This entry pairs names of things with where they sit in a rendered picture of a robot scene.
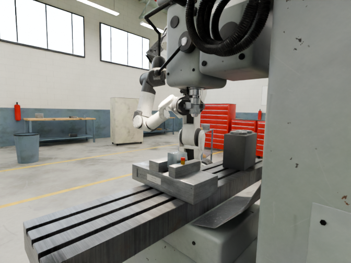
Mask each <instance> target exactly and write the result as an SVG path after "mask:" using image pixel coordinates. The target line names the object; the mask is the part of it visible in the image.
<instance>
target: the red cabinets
mask: <svg viewBox="0 0 351 263"><path fill-rule="evenodd" d="M201 124H210V129H212V128H213V129H214V130H213V148H216V149H224V134H227V133H230V131H236V130H252V132H253V133H257V140H256V156H258V159H259V158H260V157H262V156H263V147H264V132H265V120H259V119H236V104H231V103H208V104H205V109H204V110H203V111H202V112H201V118H200V127H201ZM211 138H212V131H208V132H206V133H205V144H204V146H205V147H209V148H211Z"/></svg>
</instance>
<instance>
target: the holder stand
mask: <svg viewBox="0 0 351 263"><path fill-rule="evenodd" d="M256 140H257V133H253V132H252V130H236V131H230V133H227V134H224V151H223V167H224V168H229V169H234V170H239V171H245V170H246V169H248V168H249V167H250V166H252V165H253V164H254V163H255V156H256Z"/></svg>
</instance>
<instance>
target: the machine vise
mask: <svg viewBox="0 0 351 263"><path fill-rule="evenodd" d="M200 169H201V161H200V160H196V159H193V160H189V161H185V164H184V165H182V164H181V163H177V164H173V165H170V166H169V170H166V171H163V172H159V173H158V172H155V171H152V170H150V169H149V160H148V161H144V162H139V163H134V164H132V179H134V180H136V181H138V182H141V183H143V184H145V185H148V186H150V187H152V188H155V189H157V190H159V191H161V192H164V193H166V194H168V195H171V196H173V197H175V198H177V199H180V200H183V201H185V202H187V203H189V204H192V205H194V204H196V203H198V202H200V201H202V200H204V199H206V198H208V197H210V196H212V195H213V194H215V193H217V189H218V175H216V174H212V173H208V172H204V171H201V170H200Z"/></svg>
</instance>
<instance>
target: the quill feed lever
mask: <svg viewBox="0 0 351 263"><path fill-rule="evenodd" d="M178 46H179V47H178V48H177V49H176V51H175V52H174V53H173V54H172V55H171V56H170V57H169V59H168V60H167V61H166V62H165V63H164V64H163V65H162V67H161V68H160V69H156V70H155V72H154V74H155V76H156V77H160V76H161V72H162V70H163V69H164V68H165V67H166V66H167V65H168V64H169V63H170V61H171V60H172V59H173V58H174V57H175V56H176V55H177V54H178V52H179V51H181V52H184V53H191V52H193V51H194V49H195V48H196V47H195V45H194V44H193V42H192V41H191V39H190V37H189V34H188V31H185V32H183V33H182V34H181V36H180V38H179V42H178Z"/></svg>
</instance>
